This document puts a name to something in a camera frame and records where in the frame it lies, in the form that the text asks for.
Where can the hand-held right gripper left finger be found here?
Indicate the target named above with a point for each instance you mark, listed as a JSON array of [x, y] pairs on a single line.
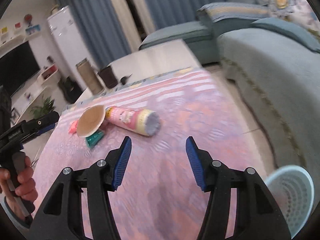
[[122, 162]]

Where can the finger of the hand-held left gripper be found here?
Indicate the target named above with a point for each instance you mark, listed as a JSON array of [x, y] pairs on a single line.
[[46, 128], [41, 121]]

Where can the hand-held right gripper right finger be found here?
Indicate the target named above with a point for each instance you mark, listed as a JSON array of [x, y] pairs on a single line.
[[196, 162]]

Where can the pink wrapper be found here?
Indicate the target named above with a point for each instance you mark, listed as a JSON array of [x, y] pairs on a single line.
[[73, 127]]

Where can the green snack packet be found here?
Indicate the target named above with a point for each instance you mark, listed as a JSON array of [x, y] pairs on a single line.
[[94, 138]]

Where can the pink tube can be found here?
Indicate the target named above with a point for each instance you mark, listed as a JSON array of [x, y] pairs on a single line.
[[130, 120]]

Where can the beige paper bowl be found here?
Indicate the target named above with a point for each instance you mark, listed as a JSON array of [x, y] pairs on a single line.
[[91, 121]]

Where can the light blue mesh basket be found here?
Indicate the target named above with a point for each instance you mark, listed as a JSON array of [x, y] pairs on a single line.
[[292, 197]]

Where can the person's left forearm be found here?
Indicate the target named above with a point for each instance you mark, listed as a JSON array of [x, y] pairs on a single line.
[[12, 217]]

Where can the person's left hand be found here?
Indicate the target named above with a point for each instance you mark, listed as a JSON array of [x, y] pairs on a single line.
[[26, 180]]

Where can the green potted plant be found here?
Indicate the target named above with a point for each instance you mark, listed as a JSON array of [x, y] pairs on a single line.
[[43, 108]]

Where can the white shelf unit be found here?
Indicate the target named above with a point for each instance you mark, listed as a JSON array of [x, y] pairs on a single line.
[[32, 90]]

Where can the red storage box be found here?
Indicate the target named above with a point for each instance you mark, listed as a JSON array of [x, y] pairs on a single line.
[[49, 72]]

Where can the pink printed tablecloth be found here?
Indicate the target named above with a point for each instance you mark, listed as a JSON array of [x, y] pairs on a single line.
[[175, 110]]

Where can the black television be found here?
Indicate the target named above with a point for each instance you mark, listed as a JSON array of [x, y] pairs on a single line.
[[17, 67]]

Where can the brown thermos bottle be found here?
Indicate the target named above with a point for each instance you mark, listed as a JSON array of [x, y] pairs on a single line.
[[89, 76]]

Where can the dark brown cup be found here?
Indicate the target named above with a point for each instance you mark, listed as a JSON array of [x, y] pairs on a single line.
[[107, 77]]

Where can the white refrigerator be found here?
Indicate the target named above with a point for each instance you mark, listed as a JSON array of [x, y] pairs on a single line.
[[67, 42]]

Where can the small yellow ornament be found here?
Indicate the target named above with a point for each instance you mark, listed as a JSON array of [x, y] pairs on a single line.
[[4, 30]]

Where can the small red ornament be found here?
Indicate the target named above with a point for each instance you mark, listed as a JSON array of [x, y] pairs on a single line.
[[18, 25]]

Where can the round red paddle ornament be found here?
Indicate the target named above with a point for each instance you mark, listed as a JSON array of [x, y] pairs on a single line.
[[28, 20]]

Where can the items atop refrigerator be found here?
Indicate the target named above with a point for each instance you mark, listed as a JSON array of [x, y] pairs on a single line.
[[56, 9]]

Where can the white coffee table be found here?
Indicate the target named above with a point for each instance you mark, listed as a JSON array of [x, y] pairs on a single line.
[[160, 55]]

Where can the blue curtain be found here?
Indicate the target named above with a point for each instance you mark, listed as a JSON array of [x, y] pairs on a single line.
[[180, 0], [92, 15]]

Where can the blue corner sofa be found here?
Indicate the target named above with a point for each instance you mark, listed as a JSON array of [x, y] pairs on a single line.
[[270, 70]]

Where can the white curtain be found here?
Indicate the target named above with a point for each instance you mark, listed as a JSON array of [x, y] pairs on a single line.
[[117, 2]]

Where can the blue armrest cover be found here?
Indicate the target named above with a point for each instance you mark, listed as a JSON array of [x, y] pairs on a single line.
[[232, 10]]

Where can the white wall shelf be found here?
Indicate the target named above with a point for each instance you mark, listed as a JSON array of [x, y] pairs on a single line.
[[15, 38]]

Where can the blue photo frame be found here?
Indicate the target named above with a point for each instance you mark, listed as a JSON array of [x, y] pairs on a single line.
[[32, 30]]

